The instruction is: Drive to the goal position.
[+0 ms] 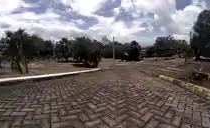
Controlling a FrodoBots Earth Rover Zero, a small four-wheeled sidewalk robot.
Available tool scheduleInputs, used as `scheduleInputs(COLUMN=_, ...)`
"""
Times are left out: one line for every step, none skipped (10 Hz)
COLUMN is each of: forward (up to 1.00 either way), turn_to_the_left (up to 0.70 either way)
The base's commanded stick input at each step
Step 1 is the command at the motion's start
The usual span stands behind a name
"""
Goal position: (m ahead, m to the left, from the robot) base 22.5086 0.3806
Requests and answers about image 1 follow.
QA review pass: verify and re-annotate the bare dirt ground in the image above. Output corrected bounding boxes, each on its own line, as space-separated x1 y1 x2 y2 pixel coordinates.
0 61 94 80
138 57 210 93

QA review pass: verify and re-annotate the yellow kerb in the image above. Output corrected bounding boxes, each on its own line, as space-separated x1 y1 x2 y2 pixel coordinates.
157 73 210 101

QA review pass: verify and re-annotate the large dark tree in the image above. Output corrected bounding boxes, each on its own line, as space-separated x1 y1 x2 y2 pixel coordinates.
190 7 210 62

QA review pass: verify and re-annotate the pole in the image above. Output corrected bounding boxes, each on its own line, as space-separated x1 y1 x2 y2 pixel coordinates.
112 35 116 65

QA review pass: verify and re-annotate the row of trees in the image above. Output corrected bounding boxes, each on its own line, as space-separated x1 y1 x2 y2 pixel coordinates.
0 28 195 74

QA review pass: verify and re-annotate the brown brick paved road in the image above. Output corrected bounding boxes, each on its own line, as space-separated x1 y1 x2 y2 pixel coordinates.
0 59 210 128

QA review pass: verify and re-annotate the white kerb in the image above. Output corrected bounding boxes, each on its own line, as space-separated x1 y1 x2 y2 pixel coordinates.
0 67 102 85

